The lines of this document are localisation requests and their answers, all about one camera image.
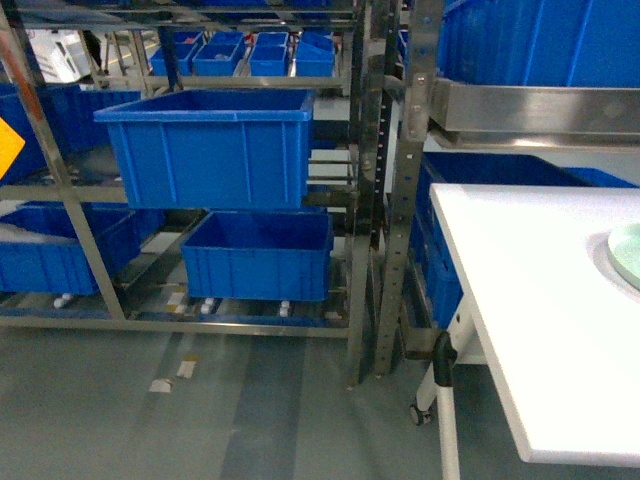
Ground large blue bin upper right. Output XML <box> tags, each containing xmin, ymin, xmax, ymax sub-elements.
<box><xmin>438</xmin><ymin>1</ymin><xmax>639</xmax><ymax>88</ymax></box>

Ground blue plastic crate shelf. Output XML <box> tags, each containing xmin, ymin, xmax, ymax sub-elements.
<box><xmin>94</xmin><ymin>89</ymin><xmax>315</xmax><ymax>210</ymax></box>
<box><xmin>181</xmin><ymin>211</ymin><xmax>334</xmax><ymax>302</ymax></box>

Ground yellow toy building block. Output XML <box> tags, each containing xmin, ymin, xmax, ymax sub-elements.
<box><xmin>0</xmin><ymin>119</ymin><xmax>25</xmax><ymax>179</ymax></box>

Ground pale green oval plate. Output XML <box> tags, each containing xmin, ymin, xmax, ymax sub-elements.
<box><xmin>607</xmin><ymin>223</ymin><xmax>640</xmax><ymax>290</ymax></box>

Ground blue crate far left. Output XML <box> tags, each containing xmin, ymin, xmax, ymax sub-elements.
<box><xmin>1</xmin><ymin>202</ymin><xmax>165</xmax><ymax>295</ymax></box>

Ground blue plastic crate lower shelf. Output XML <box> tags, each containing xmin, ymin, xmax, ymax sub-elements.
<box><xmin>181</xmin><ymin>211</ymin><xmax>334</xmax><ymax>302</ymax></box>

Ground blue plastic crate upper shelf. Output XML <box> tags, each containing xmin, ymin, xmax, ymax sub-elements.
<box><xmin>94</xmin><ymin>89</ymin><xmax>315</xmax><ymax>210</ymax></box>

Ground white table leg with caster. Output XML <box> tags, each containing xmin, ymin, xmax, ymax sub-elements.
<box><xmin>410</xmin><ymin>297</ymin><xmax>486</xmax><ymax>479</ymax></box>

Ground stainless steel shelf rail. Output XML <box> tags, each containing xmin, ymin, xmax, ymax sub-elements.
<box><xmin>429</xmin><ymin>79</ymin><xmax>639</xmax><ymax>153</ymax></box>

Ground stainless steel rack upright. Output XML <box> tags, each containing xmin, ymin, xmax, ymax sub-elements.
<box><xmin>345</xmin><ymin>1</ymin><xmax>445</xmax><ymax>387</ymax></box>

